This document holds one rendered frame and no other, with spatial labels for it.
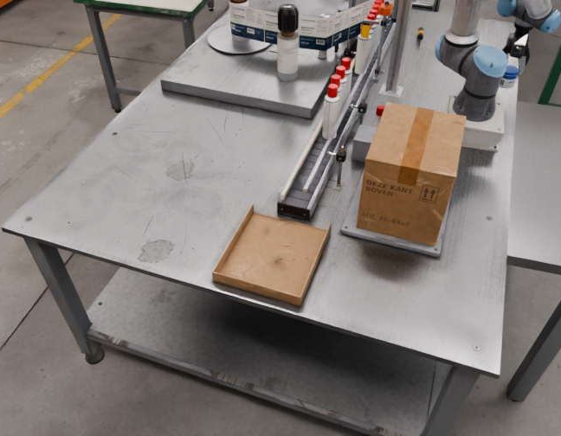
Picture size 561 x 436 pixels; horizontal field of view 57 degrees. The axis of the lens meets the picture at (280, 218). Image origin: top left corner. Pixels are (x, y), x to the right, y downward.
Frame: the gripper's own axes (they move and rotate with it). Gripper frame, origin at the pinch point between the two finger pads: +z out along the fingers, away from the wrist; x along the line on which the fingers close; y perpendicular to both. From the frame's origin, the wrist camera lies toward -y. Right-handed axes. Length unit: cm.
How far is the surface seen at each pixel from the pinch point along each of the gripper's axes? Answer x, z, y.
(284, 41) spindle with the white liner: 88, -12, -24
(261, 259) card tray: 66, 9, -116
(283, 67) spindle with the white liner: 88, -2, -24
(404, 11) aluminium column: 44, -24, -11
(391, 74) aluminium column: 45.2, 1.6, -11.9
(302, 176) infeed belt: 63, 5, -81
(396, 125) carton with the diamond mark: 36, -19, -78
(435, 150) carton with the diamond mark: 24, -19, -88
